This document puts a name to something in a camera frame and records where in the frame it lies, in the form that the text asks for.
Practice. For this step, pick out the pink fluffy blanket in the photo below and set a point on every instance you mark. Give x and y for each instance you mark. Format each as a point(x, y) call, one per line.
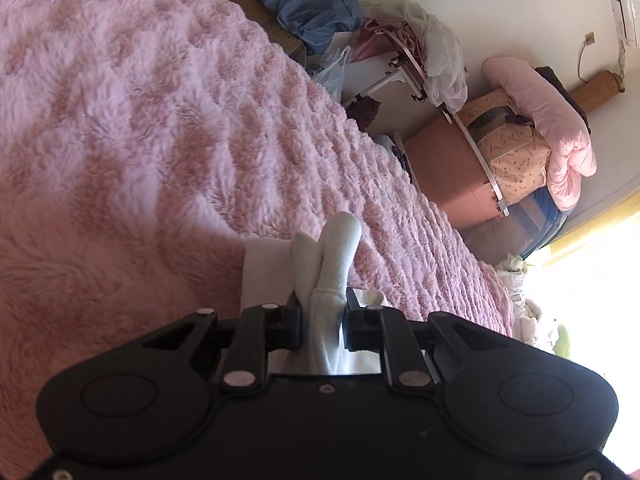
point(142, 143)

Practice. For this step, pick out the rolled bamboo mat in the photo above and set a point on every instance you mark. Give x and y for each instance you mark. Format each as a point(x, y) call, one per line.
point(598, 90)

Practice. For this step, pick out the white plastic garment cover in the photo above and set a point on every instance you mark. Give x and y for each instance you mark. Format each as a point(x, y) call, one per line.
point(442, 60)

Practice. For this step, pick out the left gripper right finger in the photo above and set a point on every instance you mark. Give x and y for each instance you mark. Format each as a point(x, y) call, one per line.
point(386, 331)

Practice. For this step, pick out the yellow curtain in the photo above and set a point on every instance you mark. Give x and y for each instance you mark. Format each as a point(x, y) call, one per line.
point(573, 240)

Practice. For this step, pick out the salmon pink storage box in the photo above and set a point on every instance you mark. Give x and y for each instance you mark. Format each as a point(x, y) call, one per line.
point(449, 174)

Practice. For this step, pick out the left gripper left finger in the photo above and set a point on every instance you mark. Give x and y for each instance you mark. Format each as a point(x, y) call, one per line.
point(259, 331)

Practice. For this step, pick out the peach patterned storage bag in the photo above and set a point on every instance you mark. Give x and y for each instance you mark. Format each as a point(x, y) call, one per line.
point(515, 152)

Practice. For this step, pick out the blue striped storage bag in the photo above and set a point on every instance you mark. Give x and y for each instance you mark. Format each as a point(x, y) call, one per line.
point(540, 219)

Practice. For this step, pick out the pink quilted comforter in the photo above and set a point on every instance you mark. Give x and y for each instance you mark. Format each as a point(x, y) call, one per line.
point(572, 157)

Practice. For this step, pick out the white plastic shopping bag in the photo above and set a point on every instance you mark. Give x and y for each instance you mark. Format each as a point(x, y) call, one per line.
point(329, 71)

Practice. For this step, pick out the white printed t-shirt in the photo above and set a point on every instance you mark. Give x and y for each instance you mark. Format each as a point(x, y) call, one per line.
point(316, 273)

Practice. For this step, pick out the pile of light clothes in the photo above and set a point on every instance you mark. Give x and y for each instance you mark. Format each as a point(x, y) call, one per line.
point(531, 324)

